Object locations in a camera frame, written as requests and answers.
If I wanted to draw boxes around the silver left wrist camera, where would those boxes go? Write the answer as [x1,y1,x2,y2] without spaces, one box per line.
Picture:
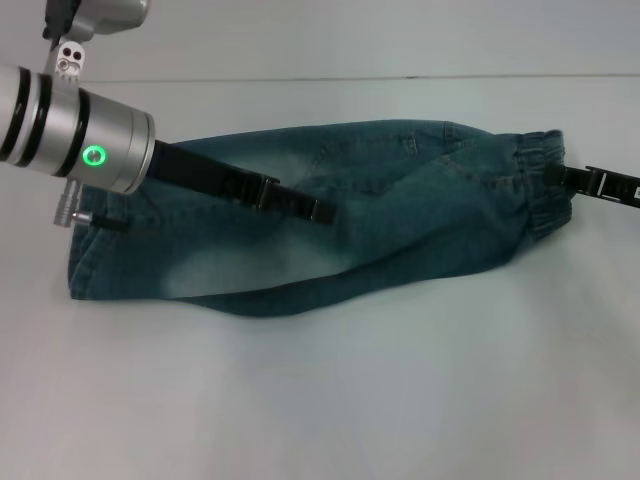
[41,0,152,87]

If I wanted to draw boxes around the left arm plug and cable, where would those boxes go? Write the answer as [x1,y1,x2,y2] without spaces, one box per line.
[52,180,130,234]

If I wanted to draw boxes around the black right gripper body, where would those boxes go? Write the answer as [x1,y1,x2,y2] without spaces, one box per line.
[583,164,640,209]

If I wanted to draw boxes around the blue denim shorts with print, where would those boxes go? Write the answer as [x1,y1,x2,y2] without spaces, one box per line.
[67,117,574,318]

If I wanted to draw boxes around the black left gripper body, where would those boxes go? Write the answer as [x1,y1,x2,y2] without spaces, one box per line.
[144,138,274,214]

